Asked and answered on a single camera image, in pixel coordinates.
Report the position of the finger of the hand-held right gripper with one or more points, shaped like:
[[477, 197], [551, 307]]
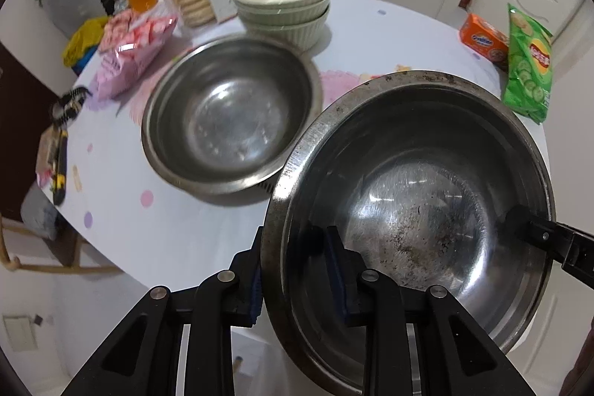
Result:
[[547, 238]]

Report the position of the yellow black utility knife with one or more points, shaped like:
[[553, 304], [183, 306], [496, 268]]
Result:
[[60, 168]]

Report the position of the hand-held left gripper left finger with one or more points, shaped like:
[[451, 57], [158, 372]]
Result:
[[254, 298]]

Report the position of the stained steel bowl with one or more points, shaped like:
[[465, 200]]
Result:
[[417, 192]]

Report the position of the small steel bowl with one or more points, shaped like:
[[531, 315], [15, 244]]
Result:
[[222, 117]]

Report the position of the green chips bag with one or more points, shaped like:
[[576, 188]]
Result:
[[529, 66]]

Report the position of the grey cushion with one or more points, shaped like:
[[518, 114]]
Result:
[[39, 212]]

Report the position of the pink snack bag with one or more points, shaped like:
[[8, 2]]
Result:
[[132, 48]]

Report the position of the orange biscuit box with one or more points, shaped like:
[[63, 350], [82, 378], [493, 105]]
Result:
[[485, 41]]

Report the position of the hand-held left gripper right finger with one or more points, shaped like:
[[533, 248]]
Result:
[[335, 270]]

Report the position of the yellow cloth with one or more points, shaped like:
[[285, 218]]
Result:
[[86, 41]]

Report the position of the green ceramic bowl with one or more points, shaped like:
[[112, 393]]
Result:
[[290, 36], [283, 16]]

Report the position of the wooden chair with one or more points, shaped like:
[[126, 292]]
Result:
[[51, 257]]

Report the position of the black clip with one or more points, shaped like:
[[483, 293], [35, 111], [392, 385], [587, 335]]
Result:
[[69, 103]]

